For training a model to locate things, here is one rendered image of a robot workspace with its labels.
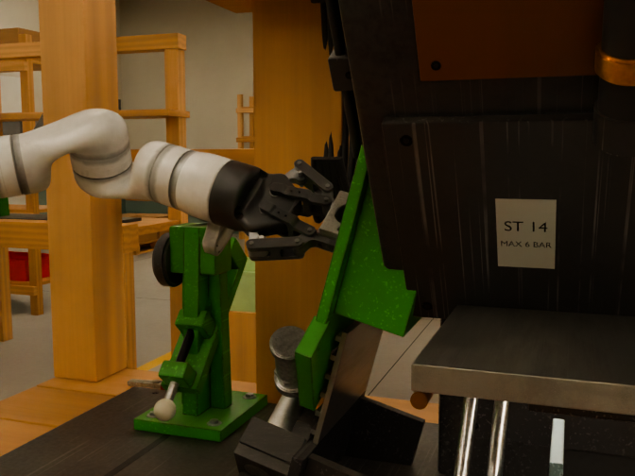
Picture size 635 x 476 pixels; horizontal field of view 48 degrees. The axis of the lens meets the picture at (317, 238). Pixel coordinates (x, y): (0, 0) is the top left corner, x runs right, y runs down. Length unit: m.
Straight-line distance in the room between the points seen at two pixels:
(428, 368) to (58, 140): 0.54
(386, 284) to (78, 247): 0.72
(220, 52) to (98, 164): 11.23
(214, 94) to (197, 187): 11.28
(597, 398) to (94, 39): 1.02
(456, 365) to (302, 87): 0.67
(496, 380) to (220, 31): 11.74
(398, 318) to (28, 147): 0.46
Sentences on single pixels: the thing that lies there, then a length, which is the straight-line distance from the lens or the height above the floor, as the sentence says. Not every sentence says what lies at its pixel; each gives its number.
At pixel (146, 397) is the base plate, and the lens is 1.14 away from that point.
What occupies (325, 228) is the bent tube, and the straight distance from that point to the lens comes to 0.73.
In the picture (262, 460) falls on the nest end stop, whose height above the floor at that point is 0.97.
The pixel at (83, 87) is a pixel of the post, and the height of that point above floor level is 1.37.
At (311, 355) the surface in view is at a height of 1.08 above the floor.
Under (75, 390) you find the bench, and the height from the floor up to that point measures 0.88.
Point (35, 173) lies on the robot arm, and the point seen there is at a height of 1.24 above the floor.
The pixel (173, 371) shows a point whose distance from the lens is 0.95.
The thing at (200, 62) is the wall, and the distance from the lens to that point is 12.22.
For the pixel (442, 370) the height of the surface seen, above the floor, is 1.13.
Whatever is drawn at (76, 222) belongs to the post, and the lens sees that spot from 1.26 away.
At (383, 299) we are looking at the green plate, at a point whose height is 1.13.
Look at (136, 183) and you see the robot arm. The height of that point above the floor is 1.23.
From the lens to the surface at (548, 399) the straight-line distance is 0.47.
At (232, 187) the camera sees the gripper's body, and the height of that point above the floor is 1.23.
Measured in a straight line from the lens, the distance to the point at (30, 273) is 6.16.
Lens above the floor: 1.26
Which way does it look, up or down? 6 degrees down
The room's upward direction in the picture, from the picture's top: straight up
